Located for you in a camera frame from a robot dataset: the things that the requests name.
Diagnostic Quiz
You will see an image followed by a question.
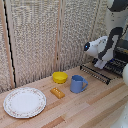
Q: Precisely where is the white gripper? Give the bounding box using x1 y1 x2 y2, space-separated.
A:
93 58 109 71

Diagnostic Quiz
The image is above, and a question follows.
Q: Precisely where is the black wire oven tray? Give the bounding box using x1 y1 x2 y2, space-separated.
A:
79 63 112 85

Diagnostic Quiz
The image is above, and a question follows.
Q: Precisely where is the black wire dish rack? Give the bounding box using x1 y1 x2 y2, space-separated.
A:
91 38 128 80

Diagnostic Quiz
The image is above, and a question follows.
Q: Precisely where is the white patterned plate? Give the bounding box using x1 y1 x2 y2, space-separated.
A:
2 86 48 119

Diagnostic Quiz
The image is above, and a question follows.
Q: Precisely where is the yellow rectangular block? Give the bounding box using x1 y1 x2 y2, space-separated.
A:
49 87 66 100

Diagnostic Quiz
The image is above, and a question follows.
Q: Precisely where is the blue mug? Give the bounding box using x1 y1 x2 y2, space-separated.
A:
69 74 89 94

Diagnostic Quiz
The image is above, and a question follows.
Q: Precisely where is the beige woven folding screen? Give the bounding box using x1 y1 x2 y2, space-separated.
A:
0 0 128 93

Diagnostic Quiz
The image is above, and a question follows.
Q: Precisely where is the yellow bowl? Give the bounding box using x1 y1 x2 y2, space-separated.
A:
52 71 69 85

